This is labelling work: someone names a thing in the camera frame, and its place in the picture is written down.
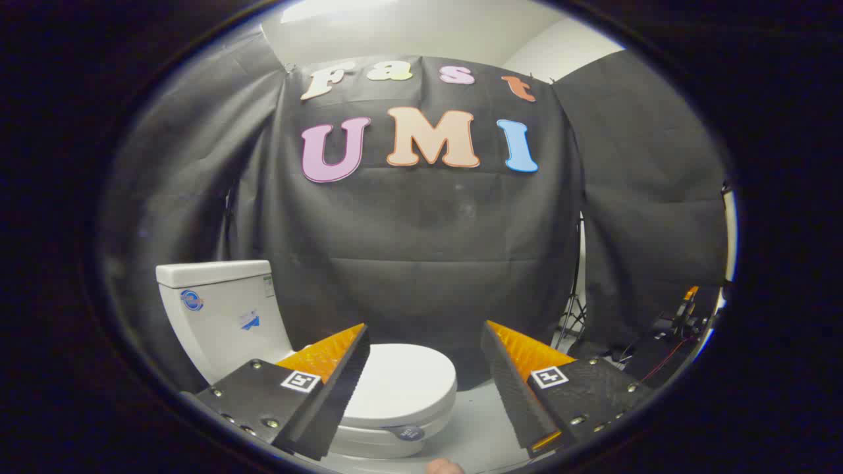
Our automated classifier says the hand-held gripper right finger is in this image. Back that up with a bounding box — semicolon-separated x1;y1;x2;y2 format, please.
481;321;653;460

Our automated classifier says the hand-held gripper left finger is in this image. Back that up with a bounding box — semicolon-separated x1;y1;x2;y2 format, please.
181;323;371;461

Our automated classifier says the white toilet lid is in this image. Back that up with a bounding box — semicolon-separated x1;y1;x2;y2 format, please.
339;343;457;429

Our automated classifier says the white toilet bowl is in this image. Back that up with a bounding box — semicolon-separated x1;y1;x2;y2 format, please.
329;405;457;460

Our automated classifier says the black backdrop cloth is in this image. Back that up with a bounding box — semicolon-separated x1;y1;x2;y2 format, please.
99;26;732;396

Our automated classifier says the thin red cable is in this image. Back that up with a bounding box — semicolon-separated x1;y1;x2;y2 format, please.
640;337;693;384

